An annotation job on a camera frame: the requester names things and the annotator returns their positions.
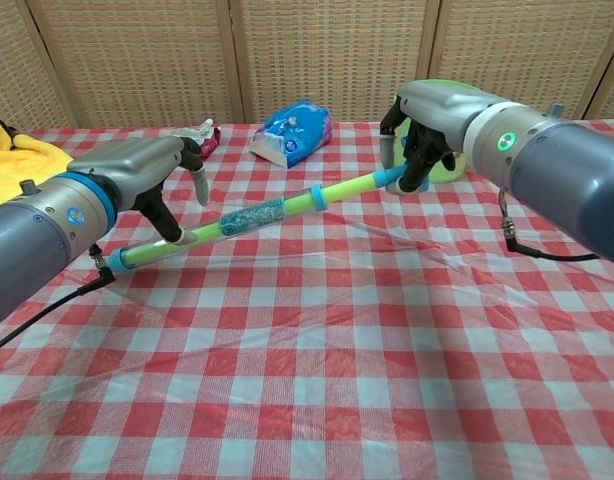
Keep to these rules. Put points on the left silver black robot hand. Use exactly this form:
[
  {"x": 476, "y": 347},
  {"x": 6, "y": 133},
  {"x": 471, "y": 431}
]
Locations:
[{"x": 137, "y": 160}]

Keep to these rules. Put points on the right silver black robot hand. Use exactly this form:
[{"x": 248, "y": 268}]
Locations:
[{"x": 437, "y": 107}]

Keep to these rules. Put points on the green and blue water pump toy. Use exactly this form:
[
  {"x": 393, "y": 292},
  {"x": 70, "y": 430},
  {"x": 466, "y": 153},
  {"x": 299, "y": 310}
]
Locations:
[{"x": 337, "y": 192}]

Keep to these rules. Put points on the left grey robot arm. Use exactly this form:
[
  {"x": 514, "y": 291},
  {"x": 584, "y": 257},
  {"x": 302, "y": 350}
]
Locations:
[{"x": 32, "y": 235}]

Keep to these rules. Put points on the white red spouted pouch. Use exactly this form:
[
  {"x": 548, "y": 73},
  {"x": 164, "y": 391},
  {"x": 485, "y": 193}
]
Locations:
[{"x": 197, "y": 131}]

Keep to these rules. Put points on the green plastic bucket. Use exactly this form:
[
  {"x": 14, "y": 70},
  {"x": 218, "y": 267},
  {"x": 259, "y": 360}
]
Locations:
[{"x": 451, "y": 177}]

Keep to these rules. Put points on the yellow cloth with black trim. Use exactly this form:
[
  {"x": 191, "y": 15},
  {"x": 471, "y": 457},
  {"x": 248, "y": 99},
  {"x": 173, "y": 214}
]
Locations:
[{"x": 17, "y": 165}]

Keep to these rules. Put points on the woven bamboo folding screen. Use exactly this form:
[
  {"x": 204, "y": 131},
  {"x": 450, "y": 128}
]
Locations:
[{"x": 327, "y": 55}]

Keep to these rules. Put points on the blue tissue pack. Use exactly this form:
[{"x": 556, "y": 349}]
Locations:
[{"x": 292, "y": 132}]

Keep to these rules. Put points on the red white checkered tablecloth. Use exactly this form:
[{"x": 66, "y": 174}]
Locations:
[{"x": 307, "y": 375}]

